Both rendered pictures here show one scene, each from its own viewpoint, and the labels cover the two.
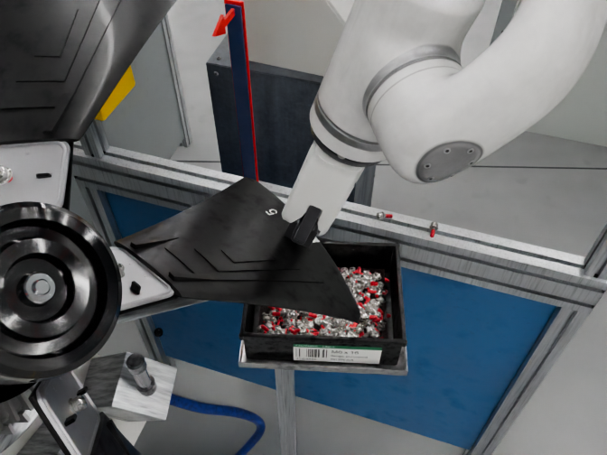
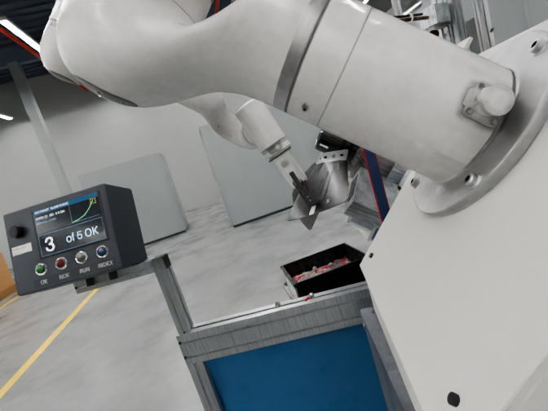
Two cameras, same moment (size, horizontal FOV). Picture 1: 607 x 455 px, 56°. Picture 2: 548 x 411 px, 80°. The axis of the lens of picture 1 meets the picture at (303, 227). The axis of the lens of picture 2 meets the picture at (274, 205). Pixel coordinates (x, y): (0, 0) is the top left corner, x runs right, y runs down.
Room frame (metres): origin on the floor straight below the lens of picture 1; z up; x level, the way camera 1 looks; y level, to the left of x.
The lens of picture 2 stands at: (1.30, -0.29, 1.21)
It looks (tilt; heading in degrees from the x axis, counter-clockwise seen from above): 9 degrees down; 169
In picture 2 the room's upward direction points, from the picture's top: 17 degrees counter-clockwise
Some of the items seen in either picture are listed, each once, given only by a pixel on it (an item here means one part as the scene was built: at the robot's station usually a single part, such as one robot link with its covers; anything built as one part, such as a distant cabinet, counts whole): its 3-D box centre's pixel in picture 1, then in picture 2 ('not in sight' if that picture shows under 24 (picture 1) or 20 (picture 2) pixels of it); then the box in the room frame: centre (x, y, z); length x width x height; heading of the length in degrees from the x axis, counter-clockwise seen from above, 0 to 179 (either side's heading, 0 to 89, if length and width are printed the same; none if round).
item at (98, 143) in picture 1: (88, 124); not in sight; (0.76, 0.36, 0.92); 0.03 x 0.03 x 0.12; 72
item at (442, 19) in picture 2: not in sight; (435, 16); (0.14, 0.79, 1.52); 0.10 x 0.07 x 0.08; 107
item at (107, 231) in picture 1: (137, 297); not in sight; (0.77, 0.39, 0.39); 0.04 x 0.04 x 0.78; 72
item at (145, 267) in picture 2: not in sight; (121, 273); (0.47, -0.52, 1.04); 0.24 x 0.03 x 0.03; 72
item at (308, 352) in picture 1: (323, 301); (325, 272); (0.46, -0.03, 0.85); 0.22 x 0.17 x 0.07; 87
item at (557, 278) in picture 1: (312, 218); (363, 302); (0.63, -0.02, 0.82); 0.90 x 0.04 x 0.08; 72
